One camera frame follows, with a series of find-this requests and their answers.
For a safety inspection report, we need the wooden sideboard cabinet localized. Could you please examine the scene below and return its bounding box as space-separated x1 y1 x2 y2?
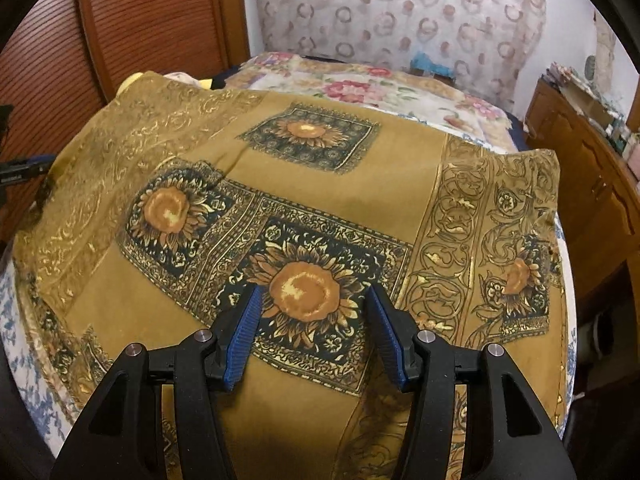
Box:
522 77 640 311

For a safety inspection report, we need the yellow cloth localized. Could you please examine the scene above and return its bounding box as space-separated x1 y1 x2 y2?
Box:
119 72 153 93

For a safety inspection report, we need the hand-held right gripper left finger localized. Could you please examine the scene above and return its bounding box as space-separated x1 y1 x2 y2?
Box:
50 284 265 480

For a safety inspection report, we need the brown sunflower print garment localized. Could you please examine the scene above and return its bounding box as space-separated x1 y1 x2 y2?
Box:
10 72 572 480

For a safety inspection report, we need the white bucket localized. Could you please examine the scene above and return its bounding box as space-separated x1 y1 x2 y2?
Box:
574 322 603 366

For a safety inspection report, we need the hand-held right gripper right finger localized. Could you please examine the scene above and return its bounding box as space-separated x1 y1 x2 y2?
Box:
366 285 561 480

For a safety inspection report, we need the white blue floral quilt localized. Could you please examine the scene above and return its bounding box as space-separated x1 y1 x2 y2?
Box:
0 130 583 461

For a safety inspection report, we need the teal cloth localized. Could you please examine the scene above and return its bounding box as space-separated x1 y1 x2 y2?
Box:
410 52 457 80

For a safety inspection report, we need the ring patterned curtain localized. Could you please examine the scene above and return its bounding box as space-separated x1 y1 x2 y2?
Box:
242 0 551 86

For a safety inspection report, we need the cream pink floral fleece blanket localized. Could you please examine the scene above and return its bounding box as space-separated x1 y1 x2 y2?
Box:
225 52 521 153

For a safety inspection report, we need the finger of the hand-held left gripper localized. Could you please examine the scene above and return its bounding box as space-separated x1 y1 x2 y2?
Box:
0 156 52 187

